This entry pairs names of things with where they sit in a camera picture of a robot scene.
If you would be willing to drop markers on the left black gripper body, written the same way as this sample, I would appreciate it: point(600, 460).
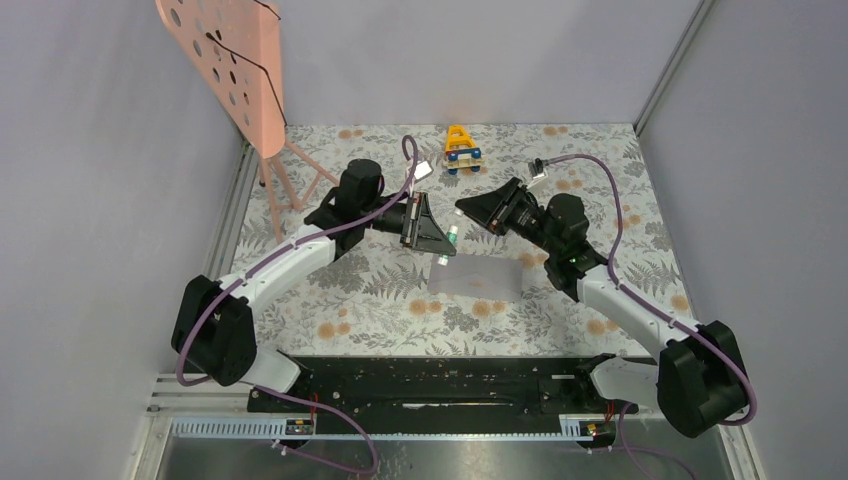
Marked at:
point(393, 223)

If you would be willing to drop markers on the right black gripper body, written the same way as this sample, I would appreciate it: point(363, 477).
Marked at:
point(527, 221)

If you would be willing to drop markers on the green white glue stick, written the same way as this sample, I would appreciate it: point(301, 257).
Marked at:
point(450, 250)

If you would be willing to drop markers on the grey lavender envelope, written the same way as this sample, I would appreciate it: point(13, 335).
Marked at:
point(478, 276)

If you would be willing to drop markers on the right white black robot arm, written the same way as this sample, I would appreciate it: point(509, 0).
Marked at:
point(697, 378)

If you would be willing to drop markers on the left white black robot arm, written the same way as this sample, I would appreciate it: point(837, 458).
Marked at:
point(215, 331)

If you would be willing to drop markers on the yellow blue toy car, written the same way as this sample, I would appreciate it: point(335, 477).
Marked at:
point(461, 151)

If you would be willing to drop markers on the floral patterned table mat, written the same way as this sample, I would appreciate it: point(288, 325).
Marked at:
point(374, 301)

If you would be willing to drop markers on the pink perforated music stand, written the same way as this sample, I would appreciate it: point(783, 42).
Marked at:
point(236, 47)

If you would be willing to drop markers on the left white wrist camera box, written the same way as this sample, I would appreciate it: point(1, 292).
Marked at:
point(422, 170)

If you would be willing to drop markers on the white slotted cable duct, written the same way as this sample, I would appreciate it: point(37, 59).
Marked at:
point(301, 428)

